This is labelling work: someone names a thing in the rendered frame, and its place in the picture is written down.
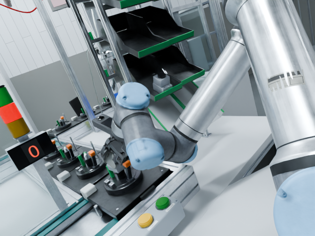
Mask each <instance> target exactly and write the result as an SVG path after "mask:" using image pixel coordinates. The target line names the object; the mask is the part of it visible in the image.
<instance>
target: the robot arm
mask: <svg viewBox="0 0 315 236"><path fill-rule="evenodd" d="M221 1H222V4H223V8H224V11H225V15H226V17H227V20H228V21H229V22H230V23H231V24H233V25H234V27H233V28H232V30H231V36H232V38H231V40H230V41H229V43H228V44H227V46H226V47H225V48H224V50H223V51H222V53H221V54H220V56H219V57H218V59H217V61H216V62H215V64H214V65H213V67H212V68H211V70H210V71H209V73H208V74H207V76H206V77H205V79H204V80H203V82H202V83H201V85H200V86H199V88H198V89H197V91H196V92H195V94H194V95H193V97H192V98H191V100H190V101H189V103H188V104H187V106H186V107H185V109H184V111H183V112H182V113H181V115H180V116H179V118H178V119H177V121H176V122H175V124H174V126H173V127H172V129H171V130H170V131H164V130H161V129H157V128H155V127H154V124H153V121H152V118H151V116H150V112H149V110H148V105H149V104H150V92H149V91H148V89H147V88H146V87H145V86H144V85H142V84H140V83H137V82H128V83H125V84H124V85H122V86H121V87H120V89H119V92H118V95H117V96H116V105H115V109H114V114H113V118H112V117H110V116H108V115H105V114H101V115H99V116H98V117H96V118H94V119H93V120H92V123H93V126H94V127H96V128H98V129H100V130H102V131H104V132H106V133H107V134H109V135H110V137H109V138H108V139H107V140H106V141H105V144H104V145H103V147H102V149H101V151H100V155H101V157H102V160H103V162H104V163H105V164H108V165H110V166H111V167H112V168H113V169H116V165H115V163H114V161H113V159H114V154H115V156H116V157H117V159H116V161H117V163H118V164H119V165H120V166H121V165H122V164H123V163H124V162H126V161H127V160H130V162H131V165H132V167H133V168H135V169H136V170H146V169H148V170H149V169H152V168H154V167H156V166H158V165H160V164H161V163H162V162H163V161H166V162H173V163H177V164H180V163H189V162H191V161H193V160H194V159H195V157H196V155H197V150H198V146H197V142H198V141H199V139H200V138H201V137H202V135H203V134H204V133H205V131H206V130H207V128H208V127H209V126H210V124H211V123H212V121H213V120H214V118H215V117H216V115H217V114H218V113H219V111H220V110H221V109H222V107H223V106H224V104H225V103H226V101H227V100H228V98H229V97H230V96H231V94H232V93H233V91H234V90H235V89H236V87H237V86H238V84H239V83H240V82H241V80H242V79H243V77H244V76H245V74H246V73H247V72H248V70H249V69H250V67H251V68H252V71H253V74H254V78H255V81H256V84H257V87H258V91H259V94H260V97H261V100H262V104H263V107H264V110H265V114H266V117H267V120H268V123H269V126H270V130H271V133H272V136H273V140H274V142H275V146H276V149H277V153H276V155H275V157H274V158H273V160H272V161H271V163H270V170H271V174H272V178H273V181H274V185H275V188H276V191H277V193H276V196H275V200H274V207H273V217H274V223H275V227H276V230H277V233H278V235H279V236H315V51H314V49H313V47H312V45H311V42H310V40H309V38H308V35H307V33H306V31H305V28H304V26H303V24H302V22H301V19H300V17H299V15H298V12H297V10H296V8H295V6H294V0H221ZM119 160H120V161H121V162H120V161H119Z"/></svg>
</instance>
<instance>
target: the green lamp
mask: <svg viewBox="0 0 315 236"><path fill-rule="evenodd" d="M12 102H14V101H13V99H12V97H11V95H10V94H9V92H8V90H7V88H6V87H2V88H0V107H2V106H5V105H7V104H10V103H12Z"/></svg>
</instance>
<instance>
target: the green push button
mask: <svg viewBox="0 0 315 236"><path fill-rule="evenodd" d="M169 204H170V201H169V199H168V198H167V197H161V198H159V199H158V200H157V201H156V206H157V208H158V209H164V208H166V207H167V206H168V205H169Z"/></svg>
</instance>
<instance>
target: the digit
mask: <svg viewBox="0 0 315 236"><path fill-rule="evenodd" d="M21 148H22V150H23V152H24V153H25V155H26V157H27V158H28V160H29V162H30V163H31V162H33V161H35V160H37V159H38V158H40V157H42V156H44V155H45V154H44V152H43V150H42V148H41V146H40V144H39V143H38V141H37V139H34V140H32V141H30V142H28V143H26V144H24V145H22V146H21Z"/></svg>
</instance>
